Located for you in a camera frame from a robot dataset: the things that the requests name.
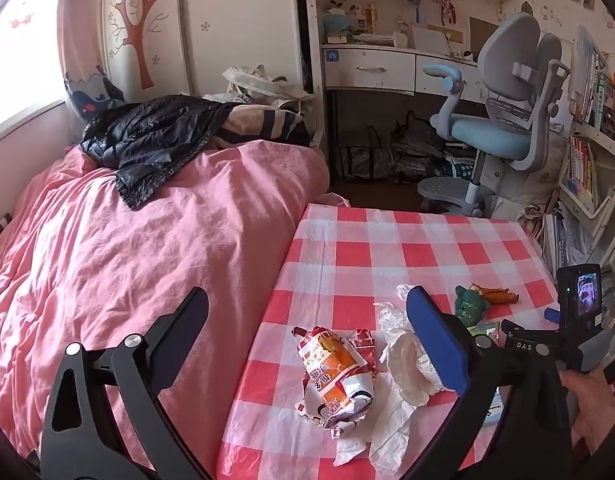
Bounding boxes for black puffer jacket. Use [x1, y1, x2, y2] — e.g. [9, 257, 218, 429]
[80, 95, 238, 211]

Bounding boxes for row of colourful thin books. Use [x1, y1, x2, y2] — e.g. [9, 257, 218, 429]
[567, 137, 601, 211]

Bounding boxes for white wardrobe with tree decal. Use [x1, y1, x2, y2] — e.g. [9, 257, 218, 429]
[100, 0, 308, 106]

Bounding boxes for person's right forearm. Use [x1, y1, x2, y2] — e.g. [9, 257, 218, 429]
[570, 382, 615, 480]

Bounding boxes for beige dark striped pillow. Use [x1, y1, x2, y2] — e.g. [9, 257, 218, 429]
[208, 102, 313, 148]

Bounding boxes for row of tall upright books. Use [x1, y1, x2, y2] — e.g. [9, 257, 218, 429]
[570, 25, 613, 128]

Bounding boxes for pink curtain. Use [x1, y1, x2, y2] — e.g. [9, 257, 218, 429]
[58, 0, 126, 121]

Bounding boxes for orange white snack wrapper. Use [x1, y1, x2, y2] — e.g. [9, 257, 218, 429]
[292, 326, 377, 430]

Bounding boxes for green plush toy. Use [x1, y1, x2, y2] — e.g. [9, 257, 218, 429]
[454, 285, 488, 328]

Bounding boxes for clear storage bag with papers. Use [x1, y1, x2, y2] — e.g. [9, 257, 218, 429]
[390, 110, 448, 183]

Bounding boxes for beige bag with red handles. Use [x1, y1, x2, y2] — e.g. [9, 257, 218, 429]
[520, 205, 558, 246]

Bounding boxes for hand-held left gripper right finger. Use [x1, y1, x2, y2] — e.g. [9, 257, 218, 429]
[400, 285, 574, 480]

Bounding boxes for window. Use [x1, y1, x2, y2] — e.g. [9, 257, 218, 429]
[0, 0, 68, 131]

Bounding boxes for person's right hand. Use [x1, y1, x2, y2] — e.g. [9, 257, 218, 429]
[559, 364, 611, 456]

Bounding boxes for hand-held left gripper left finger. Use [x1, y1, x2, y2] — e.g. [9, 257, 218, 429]
[40, 286, 213, 480]

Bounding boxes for white book rack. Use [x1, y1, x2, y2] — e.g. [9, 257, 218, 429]
[555, 122, 615, 286]

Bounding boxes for beige tote bag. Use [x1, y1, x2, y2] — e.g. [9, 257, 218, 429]
[222, 65, 313, 106]

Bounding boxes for white desk with shelves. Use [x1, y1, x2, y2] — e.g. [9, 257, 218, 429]
[295, 0, 521, 161]

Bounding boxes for small blue white packet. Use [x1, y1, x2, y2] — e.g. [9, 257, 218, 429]
[487, 390, 511, 418]

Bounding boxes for white tissue sheet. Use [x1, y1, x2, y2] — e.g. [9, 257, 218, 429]
[334, 367, 421, 477]

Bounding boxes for clear storage bag black straps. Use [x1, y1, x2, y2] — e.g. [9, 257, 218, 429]
[337, 127, 388, 181]

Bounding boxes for stack of white papers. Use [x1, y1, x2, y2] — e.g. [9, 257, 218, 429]
[542, 210, 603, 286]

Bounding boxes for orange foil wrapper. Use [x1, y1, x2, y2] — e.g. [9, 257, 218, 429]
[470, 284, 521, 306]

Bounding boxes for pink bed blanket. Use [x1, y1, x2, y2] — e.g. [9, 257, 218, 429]
[0, 139, 331, 466]

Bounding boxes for pale canvas bag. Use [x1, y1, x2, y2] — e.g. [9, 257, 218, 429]
[487, 135, 568, 208]

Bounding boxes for teal pot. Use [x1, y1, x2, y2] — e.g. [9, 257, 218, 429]
[321, 10, 355, 36]

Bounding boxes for round white paper wrapper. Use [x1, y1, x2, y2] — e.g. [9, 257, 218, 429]
[382, 332, 445, 406]

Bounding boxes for white board on desk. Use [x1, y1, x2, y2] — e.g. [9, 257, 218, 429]
[412, 22, 451, 53]

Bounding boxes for red white checkered tablecloth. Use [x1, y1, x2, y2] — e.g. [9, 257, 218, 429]
[215, 203, 563, 480]

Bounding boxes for small green card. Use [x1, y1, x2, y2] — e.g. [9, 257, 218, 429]
[468, 321, 502, 346]

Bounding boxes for grey blue desk chair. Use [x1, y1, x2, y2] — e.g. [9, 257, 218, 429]
[417, 12, 572, 218]

